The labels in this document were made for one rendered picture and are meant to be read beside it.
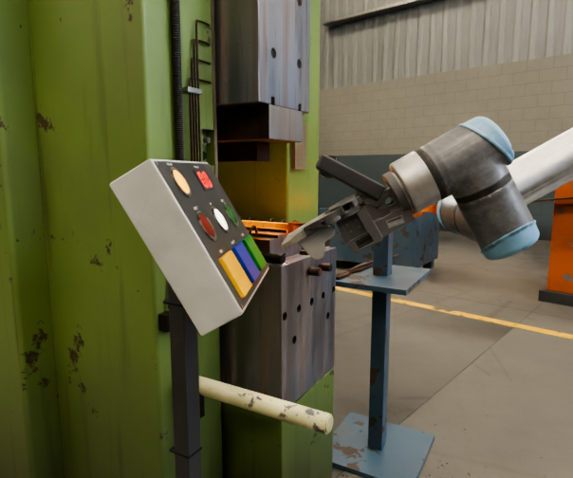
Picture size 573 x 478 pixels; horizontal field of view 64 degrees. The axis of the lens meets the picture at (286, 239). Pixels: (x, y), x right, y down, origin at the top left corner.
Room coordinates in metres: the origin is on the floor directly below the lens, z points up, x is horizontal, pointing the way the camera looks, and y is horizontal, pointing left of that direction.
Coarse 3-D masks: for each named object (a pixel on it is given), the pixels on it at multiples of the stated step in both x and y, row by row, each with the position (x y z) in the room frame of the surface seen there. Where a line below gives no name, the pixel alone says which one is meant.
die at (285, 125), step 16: (224, 112) 1.39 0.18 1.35; (240, 112) 1.36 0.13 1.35; (256, 112) 1.34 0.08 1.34; (272, 112) 1.33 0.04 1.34; (288, 112) 1.41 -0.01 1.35; (224, 128) 1.39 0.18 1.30; (240, 128) 1.36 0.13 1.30; (256, 128) 1.34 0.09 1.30; (272, 128) 1.33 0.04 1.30; (288, 128) 1.41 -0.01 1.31
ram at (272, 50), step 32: (224, 0) 1.33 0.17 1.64; (256, 0) 1.27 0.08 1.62; (288, 0) 1.41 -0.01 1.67; (224, 32) 1.33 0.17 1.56; (256, 32) 1.27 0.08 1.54; (288, 32) 1.41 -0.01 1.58; (224, 64) 1.33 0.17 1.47; (256, 64) 1.28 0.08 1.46; (288, 64) 1.41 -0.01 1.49; (224, 96) 1.33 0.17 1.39; (256, 96) 1.28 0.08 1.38; (288, 96) 1.41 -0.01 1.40
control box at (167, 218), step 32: (160, 160) 0.74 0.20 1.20; (128, 192) 0.71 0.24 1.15; (160, 192) 0.70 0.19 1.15; (192, 192) 0.80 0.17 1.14; (224, 192) 1.03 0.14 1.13; (160, 224) 0.70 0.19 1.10; (192, 224) 0.71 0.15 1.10; (160, 256) 0.70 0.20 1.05; (192, 256) 0.70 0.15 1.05; (192, 288) 0.70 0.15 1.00; (224, 288) 0.69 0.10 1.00; (256, 288) 0.84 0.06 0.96; (192, 320) 0.70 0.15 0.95; (224, 320) 0.69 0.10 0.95
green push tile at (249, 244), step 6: (246, 240) 0.93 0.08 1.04; (252, 240) 0.99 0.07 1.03; (246, 246) 0.93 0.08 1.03; (252, 246) 0.96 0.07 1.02; (252, 252) 0.93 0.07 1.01; (258, 252) 0.97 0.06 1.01; (252, 258) 0.93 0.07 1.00; (258, 258) 0.95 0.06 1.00; (264, 258) 0.99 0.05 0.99; (258, 264) 0.93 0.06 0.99; (264, 264) 0.97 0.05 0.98
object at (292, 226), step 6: (246, 222) 1.49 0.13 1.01; (252, 222) 1.48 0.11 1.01; (258, 222) 1.46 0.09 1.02; (264, 222) 1.46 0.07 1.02; (270, 222) 1.46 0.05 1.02; (276, 222) 1.46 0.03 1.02; (294, 222) 1.41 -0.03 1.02; (270, 228) 1.44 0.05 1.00; (276, 228) 1.43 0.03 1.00; (282, 228) 1.42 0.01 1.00; (288, 228) 1.40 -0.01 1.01; (294, 228) 1.41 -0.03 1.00
